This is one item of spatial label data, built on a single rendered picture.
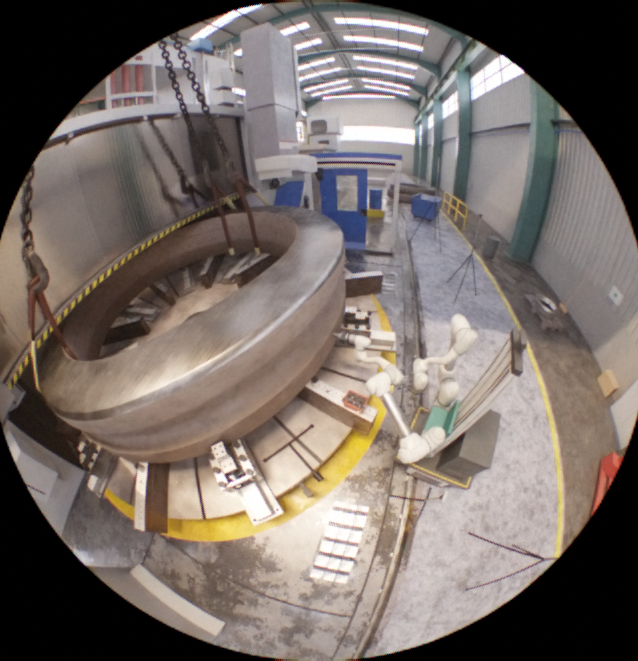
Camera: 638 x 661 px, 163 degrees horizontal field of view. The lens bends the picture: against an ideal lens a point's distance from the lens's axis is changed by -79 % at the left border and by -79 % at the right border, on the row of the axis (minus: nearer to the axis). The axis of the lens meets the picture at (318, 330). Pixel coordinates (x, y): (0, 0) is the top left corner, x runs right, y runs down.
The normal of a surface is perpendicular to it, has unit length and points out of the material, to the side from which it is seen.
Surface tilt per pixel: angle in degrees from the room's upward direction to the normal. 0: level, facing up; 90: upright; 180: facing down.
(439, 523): 0
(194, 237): 90
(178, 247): 90
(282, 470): 0
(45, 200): 90
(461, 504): 0
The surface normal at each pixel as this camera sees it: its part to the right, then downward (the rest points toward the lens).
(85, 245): 0.96, 0.14
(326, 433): -0.07, -0.72
